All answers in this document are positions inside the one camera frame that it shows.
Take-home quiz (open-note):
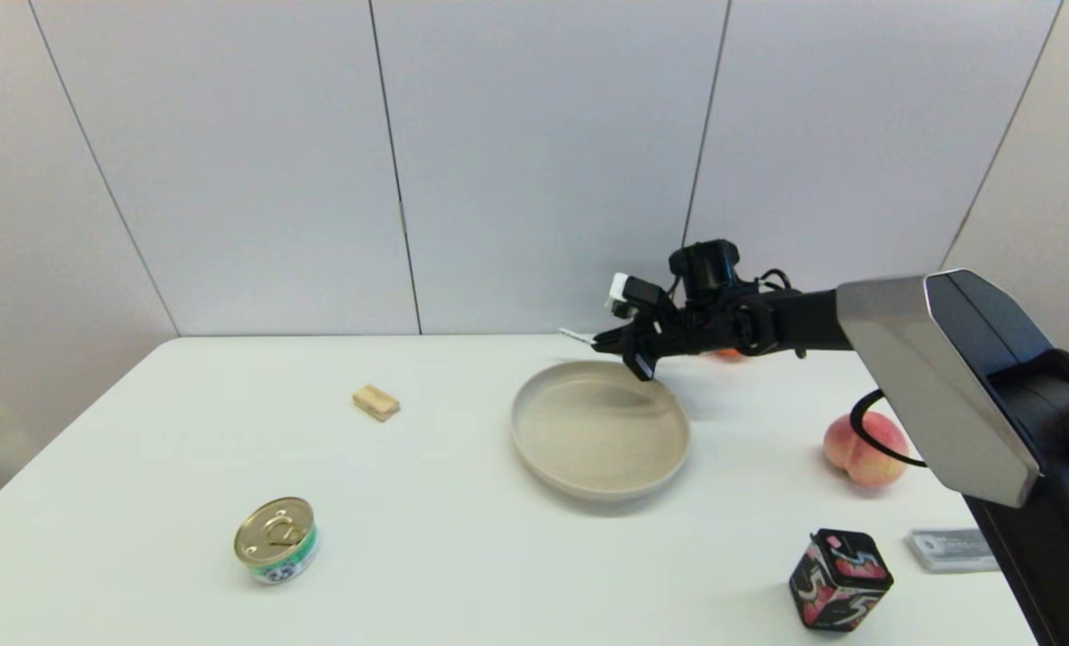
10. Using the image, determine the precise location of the beige round plate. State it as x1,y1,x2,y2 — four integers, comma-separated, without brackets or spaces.
510,360,691,502

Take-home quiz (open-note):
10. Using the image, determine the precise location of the pink peach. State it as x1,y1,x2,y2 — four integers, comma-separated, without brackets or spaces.
823,411,911,490

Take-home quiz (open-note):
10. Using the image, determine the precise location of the small wooden block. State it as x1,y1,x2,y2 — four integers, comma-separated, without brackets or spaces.
352,385,402,423

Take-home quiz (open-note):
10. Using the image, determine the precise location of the black patterned cube box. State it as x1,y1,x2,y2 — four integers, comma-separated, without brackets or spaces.
787,528,895,632

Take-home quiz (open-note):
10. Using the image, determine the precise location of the grey flat plastic case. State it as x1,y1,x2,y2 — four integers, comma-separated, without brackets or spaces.
908,528,1001,574

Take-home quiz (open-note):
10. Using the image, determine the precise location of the cat food can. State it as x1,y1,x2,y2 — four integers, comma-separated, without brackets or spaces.
233,496,320,585

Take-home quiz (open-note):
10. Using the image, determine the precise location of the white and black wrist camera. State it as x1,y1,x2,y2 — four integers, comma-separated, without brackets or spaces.
607,273,668,320

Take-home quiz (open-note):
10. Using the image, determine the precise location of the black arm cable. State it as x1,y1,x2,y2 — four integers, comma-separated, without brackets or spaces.
849,388,928,469

